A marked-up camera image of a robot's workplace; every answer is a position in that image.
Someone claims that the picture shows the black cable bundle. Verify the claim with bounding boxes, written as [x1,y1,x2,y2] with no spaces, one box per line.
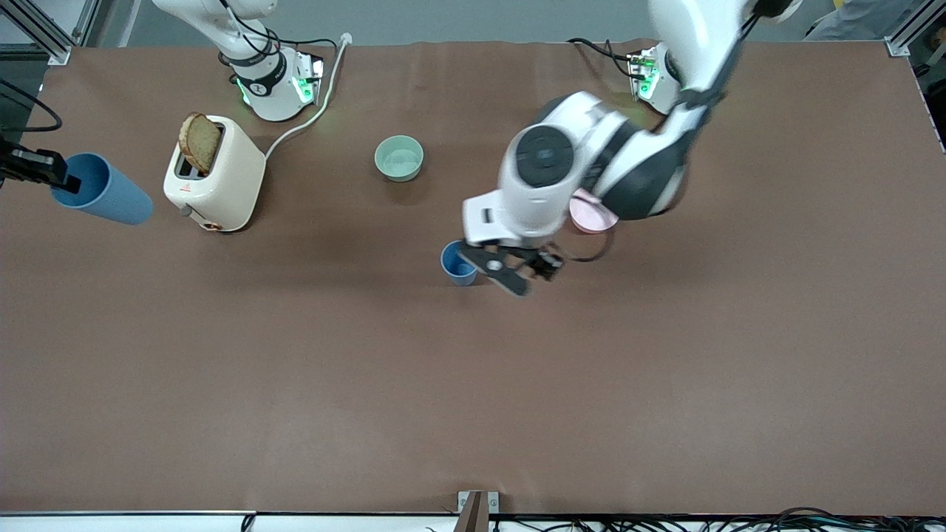
[491,506,946,532]

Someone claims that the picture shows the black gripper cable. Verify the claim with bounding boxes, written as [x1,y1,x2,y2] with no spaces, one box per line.
[0,78,64,134]
[553,225,616,265]

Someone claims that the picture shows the cream toaster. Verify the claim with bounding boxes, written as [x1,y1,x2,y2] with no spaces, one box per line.
[163,115,267,233]

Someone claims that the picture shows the aluminium frame profile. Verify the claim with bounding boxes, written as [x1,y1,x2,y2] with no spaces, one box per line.
[885,0,946,58]
[0,0,72,66]

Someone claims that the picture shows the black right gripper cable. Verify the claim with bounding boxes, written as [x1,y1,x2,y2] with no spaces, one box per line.
[0,78,64,134]

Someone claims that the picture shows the white toaster power cable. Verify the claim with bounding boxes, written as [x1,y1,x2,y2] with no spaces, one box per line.
[264,33,353,160]

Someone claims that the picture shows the green bowl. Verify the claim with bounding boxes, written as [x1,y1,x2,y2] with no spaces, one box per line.
[374,134,425,183]

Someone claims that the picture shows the blue plastic cup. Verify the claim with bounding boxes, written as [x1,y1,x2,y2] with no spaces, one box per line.
[440,241,478,287]
[50,152,154,226]

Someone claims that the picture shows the metal table edge bracket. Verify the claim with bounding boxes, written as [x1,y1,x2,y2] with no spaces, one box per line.
[457,491,500,532]

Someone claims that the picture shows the brown bread slice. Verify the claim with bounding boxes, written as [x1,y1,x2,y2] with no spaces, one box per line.
[179,112,223,177]

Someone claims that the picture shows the pink bowl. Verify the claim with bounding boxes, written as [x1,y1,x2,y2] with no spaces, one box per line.
[568,188,621,236]

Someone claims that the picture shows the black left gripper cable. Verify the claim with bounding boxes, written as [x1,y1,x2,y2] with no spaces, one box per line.
[553,225,616,265]

